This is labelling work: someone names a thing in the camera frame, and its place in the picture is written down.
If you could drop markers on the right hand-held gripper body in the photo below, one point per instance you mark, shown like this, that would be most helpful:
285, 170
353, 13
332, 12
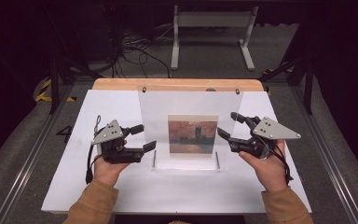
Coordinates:
275, 130

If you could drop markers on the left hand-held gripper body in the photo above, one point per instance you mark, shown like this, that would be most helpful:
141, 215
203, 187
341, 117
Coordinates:
110, 132

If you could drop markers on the clear acrylic photo frame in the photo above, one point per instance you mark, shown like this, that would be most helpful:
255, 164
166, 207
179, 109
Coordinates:
155, 112

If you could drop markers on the painting postcard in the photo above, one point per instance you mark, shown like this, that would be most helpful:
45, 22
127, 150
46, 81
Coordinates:
192, 135

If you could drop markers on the person's left hand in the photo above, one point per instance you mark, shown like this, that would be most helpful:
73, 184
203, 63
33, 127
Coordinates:
108, 172

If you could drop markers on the person's right hand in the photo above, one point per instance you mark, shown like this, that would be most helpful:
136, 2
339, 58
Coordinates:
268, 172

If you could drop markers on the wooden table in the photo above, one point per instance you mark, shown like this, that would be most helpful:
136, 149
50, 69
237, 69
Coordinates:
118, 84

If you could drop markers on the white board sheet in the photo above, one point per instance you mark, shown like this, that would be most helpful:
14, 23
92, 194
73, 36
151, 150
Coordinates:
167, 193

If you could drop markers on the yellow black floor tape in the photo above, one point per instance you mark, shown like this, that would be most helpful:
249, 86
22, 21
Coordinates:
276, 70
45, 90

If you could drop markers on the black tripod stand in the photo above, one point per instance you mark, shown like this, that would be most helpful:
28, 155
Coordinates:
55, 77
307, 81

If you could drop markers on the person's tan clothing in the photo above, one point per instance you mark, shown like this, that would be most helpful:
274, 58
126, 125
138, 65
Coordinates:
178, 222

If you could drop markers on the white metal stand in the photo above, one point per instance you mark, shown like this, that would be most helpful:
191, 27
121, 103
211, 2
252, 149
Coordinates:
213, 19

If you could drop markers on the aluminium floor rail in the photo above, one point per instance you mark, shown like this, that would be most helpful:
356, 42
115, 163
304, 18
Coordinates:
332, 174
28, 161

